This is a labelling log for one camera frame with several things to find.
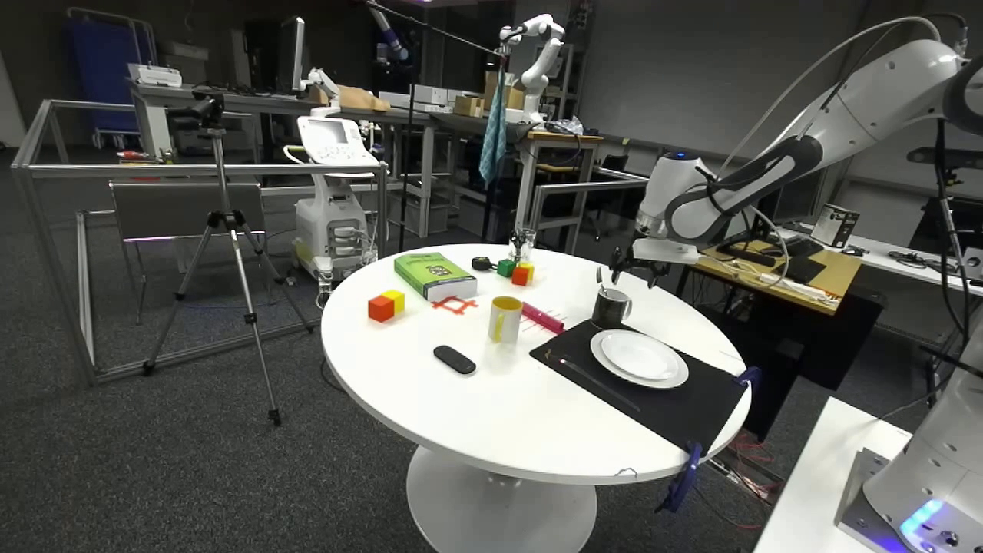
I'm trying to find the black pole stand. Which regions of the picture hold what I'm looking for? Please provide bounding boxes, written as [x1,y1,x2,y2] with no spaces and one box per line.
[902,111,983,348]

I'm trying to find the black placemat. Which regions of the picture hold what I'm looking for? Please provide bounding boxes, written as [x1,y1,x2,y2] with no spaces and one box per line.
[528,317,750,457]

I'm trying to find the white round plate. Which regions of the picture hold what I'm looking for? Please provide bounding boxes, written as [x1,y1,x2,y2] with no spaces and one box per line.
[588,326,693,394]

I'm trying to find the white cart machine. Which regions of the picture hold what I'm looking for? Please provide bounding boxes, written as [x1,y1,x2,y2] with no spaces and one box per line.
[280,111,384,281]

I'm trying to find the white leg workbench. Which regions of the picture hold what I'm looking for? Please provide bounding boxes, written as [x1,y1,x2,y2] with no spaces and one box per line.
[348,94,607,250]

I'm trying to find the cardboard box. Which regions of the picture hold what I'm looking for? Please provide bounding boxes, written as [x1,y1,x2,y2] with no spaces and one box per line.
[335,82,394,115]

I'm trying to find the wooden desk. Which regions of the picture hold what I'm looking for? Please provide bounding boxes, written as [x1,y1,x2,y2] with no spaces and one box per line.
[684,236,866,319]

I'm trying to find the clear glass with pens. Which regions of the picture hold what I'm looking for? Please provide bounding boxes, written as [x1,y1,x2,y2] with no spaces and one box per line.
[507,231,538,268]

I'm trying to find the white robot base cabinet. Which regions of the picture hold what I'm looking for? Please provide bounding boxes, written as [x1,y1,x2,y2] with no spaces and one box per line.
[750,397,914,553]

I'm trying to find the black camera tripod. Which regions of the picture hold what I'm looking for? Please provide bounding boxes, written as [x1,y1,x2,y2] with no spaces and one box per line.
[137,118,318,429]

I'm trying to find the yellow and white mug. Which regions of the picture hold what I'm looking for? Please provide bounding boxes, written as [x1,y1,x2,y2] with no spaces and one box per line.
[486,290,526,348]

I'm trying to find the green book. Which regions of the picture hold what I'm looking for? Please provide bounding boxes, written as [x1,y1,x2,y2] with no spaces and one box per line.
[391,250,483,307]

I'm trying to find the white round table pedestal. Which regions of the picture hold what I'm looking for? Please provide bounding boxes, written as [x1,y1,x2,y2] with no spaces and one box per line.
[403,443,602,553]

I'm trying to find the black camera on tripod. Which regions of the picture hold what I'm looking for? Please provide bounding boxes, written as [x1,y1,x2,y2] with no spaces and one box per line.
[186,89,230,131]

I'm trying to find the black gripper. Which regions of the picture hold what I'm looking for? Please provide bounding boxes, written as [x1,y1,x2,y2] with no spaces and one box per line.
[607,256,658,290]

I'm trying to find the teal hanging cloth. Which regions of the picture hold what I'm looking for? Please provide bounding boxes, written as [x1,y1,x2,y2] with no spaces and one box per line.
[475,81,512,190]

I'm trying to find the aluminium frame railing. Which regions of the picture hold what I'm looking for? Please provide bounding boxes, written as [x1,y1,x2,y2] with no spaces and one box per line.
[10,93,397,385]

